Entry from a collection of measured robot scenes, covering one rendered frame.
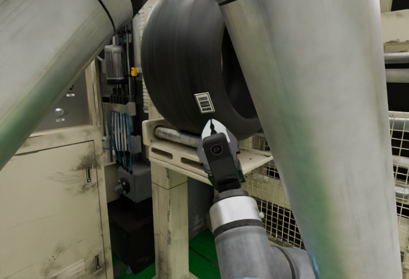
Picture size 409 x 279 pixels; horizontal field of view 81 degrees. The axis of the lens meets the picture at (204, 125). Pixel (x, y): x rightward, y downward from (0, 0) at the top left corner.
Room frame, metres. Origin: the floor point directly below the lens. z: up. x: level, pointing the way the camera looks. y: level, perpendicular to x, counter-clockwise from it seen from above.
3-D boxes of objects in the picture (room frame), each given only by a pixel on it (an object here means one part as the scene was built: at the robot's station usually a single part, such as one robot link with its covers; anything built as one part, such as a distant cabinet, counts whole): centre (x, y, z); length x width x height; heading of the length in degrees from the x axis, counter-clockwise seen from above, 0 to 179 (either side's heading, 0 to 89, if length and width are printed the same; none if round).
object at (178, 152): (0.83, 0.06, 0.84); 0.36 x 0.09 x 0.06; 48
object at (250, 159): (0.93, -0.03, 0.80); 0.37 x 0.36 x 0.02; 138
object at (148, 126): (1.05, 0.10, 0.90); 0.40 x 0.03 x 0.10; 138
